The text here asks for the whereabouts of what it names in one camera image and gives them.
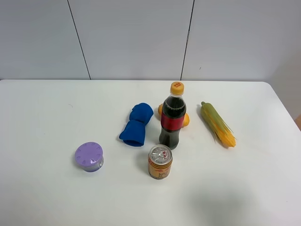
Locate corn cob with green husk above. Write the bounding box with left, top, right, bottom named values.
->
left=200, top=102, right=236, bottom=148

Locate cola bottle with yellow cap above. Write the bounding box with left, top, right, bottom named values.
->
left=159, top=81, right=186, bottom=150

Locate blue crumpled cloth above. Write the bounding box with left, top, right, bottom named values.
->
left=119, top=103, right=153, bottom=147

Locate orange fruit behind bottle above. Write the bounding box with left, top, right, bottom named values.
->
left=158, top=104, right=190, bottom=127

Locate gold energy drink can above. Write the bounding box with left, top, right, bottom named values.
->
left=148, top=144, right=173, bottom=179

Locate purple lidded round container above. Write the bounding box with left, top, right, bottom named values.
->
left=74, top=142, right=104, bottom=172

